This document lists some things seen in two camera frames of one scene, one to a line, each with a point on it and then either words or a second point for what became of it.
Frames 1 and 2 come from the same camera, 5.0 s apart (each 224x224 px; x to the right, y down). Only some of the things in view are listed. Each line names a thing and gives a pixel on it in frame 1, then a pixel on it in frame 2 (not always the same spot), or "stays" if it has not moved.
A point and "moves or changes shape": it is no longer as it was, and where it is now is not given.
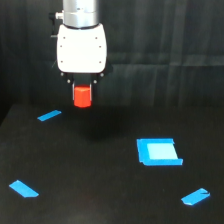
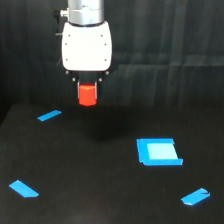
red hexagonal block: (82, 96) moves or changes shape
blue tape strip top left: (49, 115) stays
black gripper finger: (72, 91) -> (77, 89)
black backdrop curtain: (160, 53) stays
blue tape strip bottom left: (23, 190) stays
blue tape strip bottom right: (195, 196) stays
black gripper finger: (92, 89) -> (99, 89)
